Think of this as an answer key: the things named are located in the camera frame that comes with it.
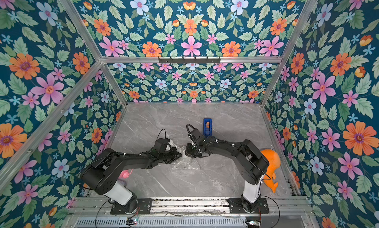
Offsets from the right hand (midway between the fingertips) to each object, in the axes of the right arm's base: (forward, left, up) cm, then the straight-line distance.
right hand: (187, 151), depth 89 cm
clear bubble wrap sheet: (-6, +1, 0) cm, 7 cm away
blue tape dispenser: (+18, -12, +2) cm, 21 cm away
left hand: (-1, +2, -2) cm, 3 cm away
